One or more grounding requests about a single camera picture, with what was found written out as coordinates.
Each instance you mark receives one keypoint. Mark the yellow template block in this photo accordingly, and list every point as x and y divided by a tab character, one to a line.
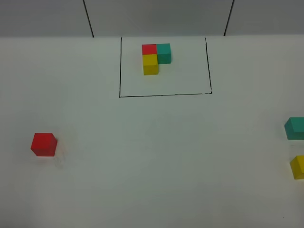
150	64

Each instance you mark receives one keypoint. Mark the green template block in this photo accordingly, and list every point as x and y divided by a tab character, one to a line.
163	53

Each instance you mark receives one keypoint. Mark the red template block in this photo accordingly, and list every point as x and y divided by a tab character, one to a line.
149	49

